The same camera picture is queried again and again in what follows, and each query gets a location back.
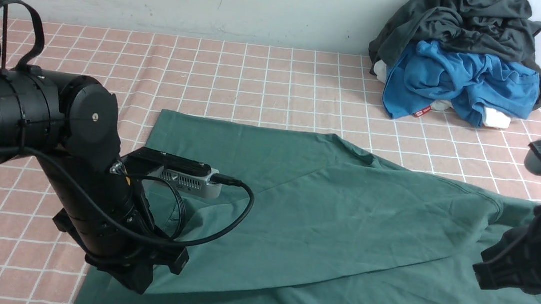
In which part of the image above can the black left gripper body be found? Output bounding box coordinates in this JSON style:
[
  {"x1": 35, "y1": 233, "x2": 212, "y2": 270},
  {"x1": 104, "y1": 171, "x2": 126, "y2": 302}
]
[{"x1": 53, "y1": 184, "x2": 189, "y2": 294}]

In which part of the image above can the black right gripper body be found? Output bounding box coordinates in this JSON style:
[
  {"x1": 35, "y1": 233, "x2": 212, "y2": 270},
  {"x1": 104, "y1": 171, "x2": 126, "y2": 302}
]
[{"x1": 473, "y1": 205, "x2": 541, "y2": 295}]

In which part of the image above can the green long-sleeved shirt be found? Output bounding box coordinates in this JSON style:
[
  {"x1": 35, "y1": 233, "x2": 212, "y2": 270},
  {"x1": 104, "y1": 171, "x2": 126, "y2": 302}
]
[{"x1": 74, "y1": 110, "x2": 541, "y2": 304}]

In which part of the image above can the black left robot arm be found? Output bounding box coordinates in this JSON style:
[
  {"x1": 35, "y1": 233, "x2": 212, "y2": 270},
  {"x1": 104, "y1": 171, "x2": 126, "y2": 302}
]
[{"x1": 0, "y1": 0, "x2": 189, "y2": 294}]

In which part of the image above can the blue crumpled shirt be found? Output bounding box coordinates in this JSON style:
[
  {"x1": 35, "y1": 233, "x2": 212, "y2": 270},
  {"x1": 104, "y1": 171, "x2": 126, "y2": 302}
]
[{"x1": 382, "y1": 40, "x2": 540, "y2": 128}]

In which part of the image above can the dark grey crumpled garment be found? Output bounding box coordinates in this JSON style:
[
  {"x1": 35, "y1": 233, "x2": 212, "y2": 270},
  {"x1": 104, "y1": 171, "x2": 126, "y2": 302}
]
[{"x1": 368, "y1": 0, "x2": 541, "y2": 110}]

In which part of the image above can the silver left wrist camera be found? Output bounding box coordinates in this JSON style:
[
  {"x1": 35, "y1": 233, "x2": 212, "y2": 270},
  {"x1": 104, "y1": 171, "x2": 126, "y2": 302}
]
[{"x1": 122, "y1": 147, "x2": 222, "y2": 200}]

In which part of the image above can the black left camera cable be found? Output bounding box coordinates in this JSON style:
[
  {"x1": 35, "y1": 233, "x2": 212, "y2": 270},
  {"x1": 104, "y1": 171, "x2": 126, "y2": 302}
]
[{"x1": 0, "y1": 144, "x2": 258, "y2": 257}]

